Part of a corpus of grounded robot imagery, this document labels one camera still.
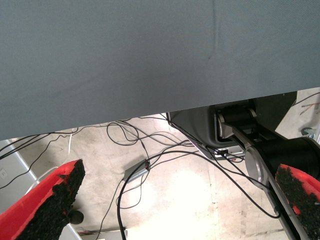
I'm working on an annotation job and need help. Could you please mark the black frame with silver joints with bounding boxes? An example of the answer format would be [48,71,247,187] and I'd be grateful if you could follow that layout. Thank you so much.
[166,91,320,240]

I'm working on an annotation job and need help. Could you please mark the thin black floor cable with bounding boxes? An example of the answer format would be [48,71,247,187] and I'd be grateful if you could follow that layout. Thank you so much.
[0,134,63,190]
[106,119,198,161]
[0,127,80,160]

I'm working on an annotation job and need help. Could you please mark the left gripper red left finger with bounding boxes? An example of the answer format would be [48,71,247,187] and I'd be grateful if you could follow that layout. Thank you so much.
[0,159,86,240]

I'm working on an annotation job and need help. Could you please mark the thick black floor cable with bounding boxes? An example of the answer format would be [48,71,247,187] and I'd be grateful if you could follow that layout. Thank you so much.
[116,150,281,240]

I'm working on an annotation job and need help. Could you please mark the dark grey table cloth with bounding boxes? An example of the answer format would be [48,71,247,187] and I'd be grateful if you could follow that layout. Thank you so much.
[0,0,320,141]

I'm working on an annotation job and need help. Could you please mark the black round knob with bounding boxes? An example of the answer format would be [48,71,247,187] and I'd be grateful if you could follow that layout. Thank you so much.
[68,209,85,225]

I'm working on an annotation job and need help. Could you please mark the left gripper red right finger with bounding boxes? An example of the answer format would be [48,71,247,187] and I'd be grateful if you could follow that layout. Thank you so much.
[274,164,320,240]

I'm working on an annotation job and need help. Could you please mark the grey power adapter box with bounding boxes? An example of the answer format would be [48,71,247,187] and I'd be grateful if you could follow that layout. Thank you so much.
[123,158,151,181]

